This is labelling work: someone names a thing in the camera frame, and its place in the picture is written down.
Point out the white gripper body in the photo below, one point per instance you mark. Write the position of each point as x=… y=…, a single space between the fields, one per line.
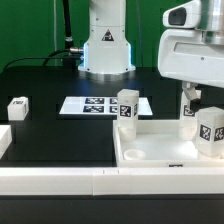
x=192 y=47

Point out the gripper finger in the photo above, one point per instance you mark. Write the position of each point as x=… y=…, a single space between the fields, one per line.
x=193 y=101

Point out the white square tabletop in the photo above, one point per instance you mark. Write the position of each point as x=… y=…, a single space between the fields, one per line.
x=157 y=144

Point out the white front fence bar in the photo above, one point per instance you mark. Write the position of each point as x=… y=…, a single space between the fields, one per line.
x=111 y=181

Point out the white fence bar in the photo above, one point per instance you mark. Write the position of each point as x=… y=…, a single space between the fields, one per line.
x=5 y=138
x=111 y=181

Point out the white left fence bar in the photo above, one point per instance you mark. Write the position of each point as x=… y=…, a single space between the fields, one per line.
x=5 y=138

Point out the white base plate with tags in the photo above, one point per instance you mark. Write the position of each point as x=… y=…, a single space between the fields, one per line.
x=89 y=105

